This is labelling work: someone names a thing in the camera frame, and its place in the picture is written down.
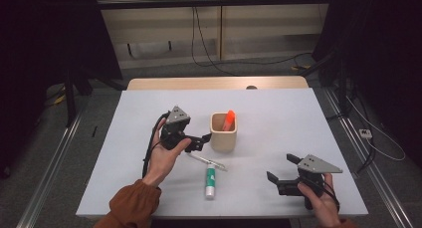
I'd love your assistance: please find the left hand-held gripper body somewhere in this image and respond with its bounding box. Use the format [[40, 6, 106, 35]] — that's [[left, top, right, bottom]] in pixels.
[[159, 106, 200, 152]]

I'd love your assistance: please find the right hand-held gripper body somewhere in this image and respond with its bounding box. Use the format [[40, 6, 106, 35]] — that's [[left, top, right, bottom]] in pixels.
[[276, 153, 344, 211]]

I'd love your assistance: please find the beige square pen holder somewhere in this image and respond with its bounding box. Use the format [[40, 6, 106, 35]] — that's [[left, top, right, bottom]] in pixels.
[[209, 112, 239, 153]]

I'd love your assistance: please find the clear silver pen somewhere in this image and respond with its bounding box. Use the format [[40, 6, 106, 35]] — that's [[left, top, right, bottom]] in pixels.
[[186, 151, 229, 172]]

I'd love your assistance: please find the orange highlighter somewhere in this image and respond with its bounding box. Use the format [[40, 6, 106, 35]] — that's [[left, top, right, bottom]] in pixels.
[[221, 110, 237, 132]]

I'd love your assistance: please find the white green glue stick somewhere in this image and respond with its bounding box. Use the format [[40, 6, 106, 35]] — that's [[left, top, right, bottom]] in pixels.
[[204, 163, 217, 200]]

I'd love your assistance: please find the person's left hand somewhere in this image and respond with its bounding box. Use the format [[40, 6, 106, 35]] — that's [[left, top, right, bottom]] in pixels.
[[141, 117, 193, 188]]

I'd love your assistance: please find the person's right hand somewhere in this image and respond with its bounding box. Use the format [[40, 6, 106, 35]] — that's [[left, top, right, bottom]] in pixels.
[[297, 172, 341, 228]]

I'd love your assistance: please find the wooden table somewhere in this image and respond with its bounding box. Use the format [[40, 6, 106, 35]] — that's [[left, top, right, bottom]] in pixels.
[[126, 76, 310, 91]]

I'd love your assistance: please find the white table mat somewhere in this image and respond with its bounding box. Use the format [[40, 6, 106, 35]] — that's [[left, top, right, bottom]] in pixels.
[[75, 88, 369, 219]]

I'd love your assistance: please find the black metal stand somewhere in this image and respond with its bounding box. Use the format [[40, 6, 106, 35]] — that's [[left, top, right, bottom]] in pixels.
[[63, 68, 127, 127]]

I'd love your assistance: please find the black horizontal bar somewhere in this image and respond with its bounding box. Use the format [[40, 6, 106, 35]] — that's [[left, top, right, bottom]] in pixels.
[[98, 0, 332, 11]]

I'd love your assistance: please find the black curtain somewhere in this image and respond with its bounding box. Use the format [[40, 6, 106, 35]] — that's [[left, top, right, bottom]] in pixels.
[[312, 0, 422, 159], [0, 0, 123, 179]]

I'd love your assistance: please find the right hand-held gripper cable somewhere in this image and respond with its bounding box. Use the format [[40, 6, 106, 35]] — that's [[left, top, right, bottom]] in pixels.
[[319, 179, 341, 212]]

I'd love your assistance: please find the hand-held gripper cable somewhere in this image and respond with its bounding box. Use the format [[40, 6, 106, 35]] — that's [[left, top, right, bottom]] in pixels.
[[141, 112, 171, 179], [319, 179, 341, 212]]

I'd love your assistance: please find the left hand-held gripper cable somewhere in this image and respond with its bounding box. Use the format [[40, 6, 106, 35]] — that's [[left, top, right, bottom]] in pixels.
[[141, 112, 171, 179]]

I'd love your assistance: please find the metal floor rail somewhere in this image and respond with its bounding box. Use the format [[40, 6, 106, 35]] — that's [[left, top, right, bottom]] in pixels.
[[322, 88, 414, 228], [16, 112, 84, 228]]

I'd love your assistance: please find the white floor cable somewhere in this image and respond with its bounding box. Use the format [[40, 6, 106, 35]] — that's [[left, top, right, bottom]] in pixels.
[[344, 95, 406, 162]]

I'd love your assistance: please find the black hanging cable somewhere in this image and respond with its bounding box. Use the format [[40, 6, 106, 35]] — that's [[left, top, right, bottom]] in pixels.
[[190, 5, 313, 77]]

